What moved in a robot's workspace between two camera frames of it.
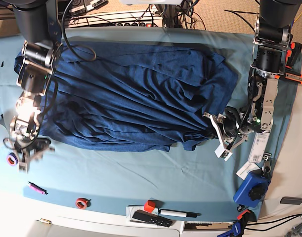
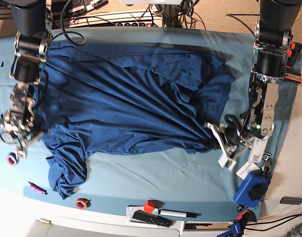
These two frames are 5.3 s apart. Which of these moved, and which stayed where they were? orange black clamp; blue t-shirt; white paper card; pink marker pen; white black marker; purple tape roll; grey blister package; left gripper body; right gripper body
Moved: right gripper body; left gripper body; blue t-shirt
Stayed: pink marker pen; white paper card; purple tape roll; orange black clamp; grey blister package; white black marker
